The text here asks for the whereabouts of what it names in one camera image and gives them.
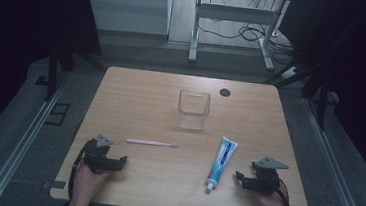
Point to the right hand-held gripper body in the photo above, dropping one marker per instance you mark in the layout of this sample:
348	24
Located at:
266	180

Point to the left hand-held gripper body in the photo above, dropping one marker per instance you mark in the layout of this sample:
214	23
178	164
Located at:
97	159

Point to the white and blue toothpaste tube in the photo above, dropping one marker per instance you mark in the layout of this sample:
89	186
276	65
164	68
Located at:
222	161

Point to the pink toothbrush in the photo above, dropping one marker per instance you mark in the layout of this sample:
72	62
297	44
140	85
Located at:
149	142

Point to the clear plastic cup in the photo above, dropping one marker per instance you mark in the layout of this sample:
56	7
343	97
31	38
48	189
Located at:
193	112

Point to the person's right hand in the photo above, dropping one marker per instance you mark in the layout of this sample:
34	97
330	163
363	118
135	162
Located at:
272	204

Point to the person's left hand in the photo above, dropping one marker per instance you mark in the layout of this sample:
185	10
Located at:
85	183

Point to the grey tape patch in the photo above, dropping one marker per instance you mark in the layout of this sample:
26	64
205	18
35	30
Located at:
55	184

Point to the black round table grommet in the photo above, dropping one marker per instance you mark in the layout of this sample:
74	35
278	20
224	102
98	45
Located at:
225	92

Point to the black metal stand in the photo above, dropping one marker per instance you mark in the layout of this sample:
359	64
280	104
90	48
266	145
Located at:
321	101
52	71

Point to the white power strip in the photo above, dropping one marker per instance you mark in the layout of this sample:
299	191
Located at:
290	72

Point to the dark curtain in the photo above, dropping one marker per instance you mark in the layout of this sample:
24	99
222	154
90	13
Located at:
17	18
365	65

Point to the white cabinet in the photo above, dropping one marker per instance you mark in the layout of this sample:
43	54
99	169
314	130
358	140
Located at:
125	7

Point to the silver metal floor rail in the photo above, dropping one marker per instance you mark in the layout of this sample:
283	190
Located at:
332	169
24	139

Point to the white metal desk frame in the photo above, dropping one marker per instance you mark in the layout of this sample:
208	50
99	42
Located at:
235	13

